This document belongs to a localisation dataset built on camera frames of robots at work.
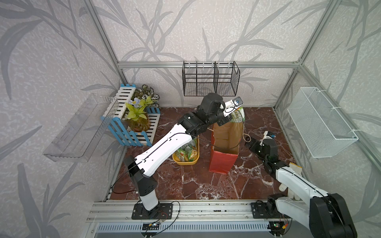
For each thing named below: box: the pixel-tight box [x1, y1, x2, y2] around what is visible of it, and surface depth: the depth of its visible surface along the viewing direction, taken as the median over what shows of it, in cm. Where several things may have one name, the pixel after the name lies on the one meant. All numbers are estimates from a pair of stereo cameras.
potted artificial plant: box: [122, 84, 161, 133], surface depth 91 cm
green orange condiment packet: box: [175, 137, 198, 162], surface depth 91 cm
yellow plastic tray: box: [172, 134, 200, 166], surface depth 91 cm
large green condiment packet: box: [230, 106, 246, 123], surface depth 73 cm
